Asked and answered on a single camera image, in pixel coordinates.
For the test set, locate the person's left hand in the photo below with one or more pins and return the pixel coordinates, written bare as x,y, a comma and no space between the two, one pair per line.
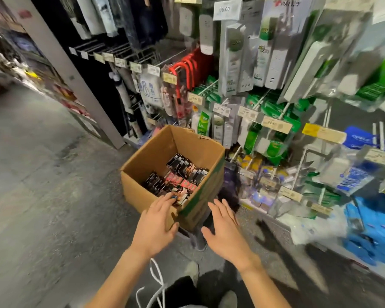
152,229

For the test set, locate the person's right hand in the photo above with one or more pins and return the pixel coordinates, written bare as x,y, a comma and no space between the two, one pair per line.
229,238

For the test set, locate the person's right middle finger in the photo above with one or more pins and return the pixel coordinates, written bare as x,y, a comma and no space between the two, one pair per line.
220,208

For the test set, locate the person's left thumb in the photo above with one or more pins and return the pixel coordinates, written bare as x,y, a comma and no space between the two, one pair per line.
174,229

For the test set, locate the person's right little finger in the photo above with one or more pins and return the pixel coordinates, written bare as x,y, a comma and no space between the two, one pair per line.
235,221

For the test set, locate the person's right thumb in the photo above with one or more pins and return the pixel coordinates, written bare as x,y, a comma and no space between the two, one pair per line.
209,234

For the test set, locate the brown cardboard box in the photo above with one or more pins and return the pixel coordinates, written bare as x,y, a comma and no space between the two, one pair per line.
147,176

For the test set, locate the person's right forearm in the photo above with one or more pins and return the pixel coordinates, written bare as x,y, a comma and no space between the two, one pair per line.
264,287

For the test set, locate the person's left forearm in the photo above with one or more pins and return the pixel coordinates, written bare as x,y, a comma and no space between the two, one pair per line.
117,280

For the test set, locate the grey stool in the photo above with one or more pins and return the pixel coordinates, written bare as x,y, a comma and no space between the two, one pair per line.
197,237

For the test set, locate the grey shoe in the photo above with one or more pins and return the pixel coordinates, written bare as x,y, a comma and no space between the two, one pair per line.
192,272
228,299

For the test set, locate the pile of black product packets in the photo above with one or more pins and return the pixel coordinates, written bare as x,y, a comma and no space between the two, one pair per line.
179,176

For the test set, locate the black trousers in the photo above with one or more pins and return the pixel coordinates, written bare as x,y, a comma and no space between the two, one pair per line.
192,293

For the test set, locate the clear plastic bag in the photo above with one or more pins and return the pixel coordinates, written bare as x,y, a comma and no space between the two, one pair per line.
314,222

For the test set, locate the row of paper price tags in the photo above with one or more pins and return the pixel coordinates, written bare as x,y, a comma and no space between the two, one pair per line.
277,125

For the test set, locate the group of green packets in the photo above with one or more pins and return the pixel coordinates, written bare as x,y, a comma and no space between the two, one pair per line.
276,109

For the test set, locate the blue label plug packet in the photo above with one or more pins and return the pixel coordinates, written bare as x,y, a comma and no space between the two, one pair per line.
349,178

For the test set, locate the white raincoat packet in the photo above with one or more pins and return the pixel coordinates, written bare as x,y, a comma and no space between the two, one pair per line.
150,89

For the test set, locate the pile of blue packets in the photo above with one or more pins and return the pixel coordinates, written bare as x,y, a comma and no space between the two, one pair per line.
377,230

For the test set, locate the white folded umbrella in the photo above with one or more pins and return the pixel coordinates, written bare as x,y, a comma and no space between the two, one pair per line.
123,92

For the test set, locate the blue flat packet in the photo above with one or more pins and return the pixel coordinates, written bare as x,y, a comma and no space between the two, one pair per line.
359,137

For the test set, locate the row of white power strip packs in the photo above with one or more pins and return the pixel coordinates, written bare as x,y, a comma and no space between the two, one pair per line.
276,51

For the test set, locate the grey shelf end panel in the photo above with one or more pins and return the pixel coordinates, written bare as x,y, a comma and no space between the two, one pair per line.
67,70

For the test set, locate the shelves of goods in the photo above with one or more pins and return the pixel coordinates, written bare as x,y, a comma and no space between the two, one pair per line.
29,57

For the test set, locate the white wall adapter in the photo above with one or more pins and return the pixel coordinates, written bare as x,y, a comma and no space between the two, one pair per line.
206,33
186,20

